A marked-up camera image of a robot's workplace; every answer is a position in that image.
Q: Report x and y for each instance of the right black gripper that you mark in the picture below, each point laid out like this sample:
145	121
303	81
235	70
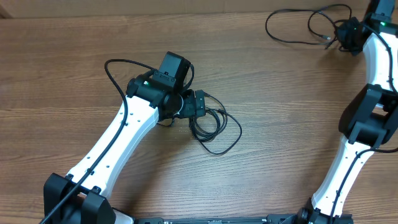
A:
348	34

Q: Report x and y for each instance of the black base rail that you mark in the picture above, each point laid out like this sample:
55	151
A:
270	219

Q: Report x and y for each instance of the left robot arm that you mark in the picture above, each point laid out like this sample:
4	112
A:
82	196

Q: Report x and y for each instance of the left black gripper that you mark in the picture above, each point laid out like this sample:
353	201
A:
191	109

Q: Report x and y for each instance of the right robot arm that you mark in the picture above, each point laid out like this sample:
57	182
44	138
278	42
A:
369	121

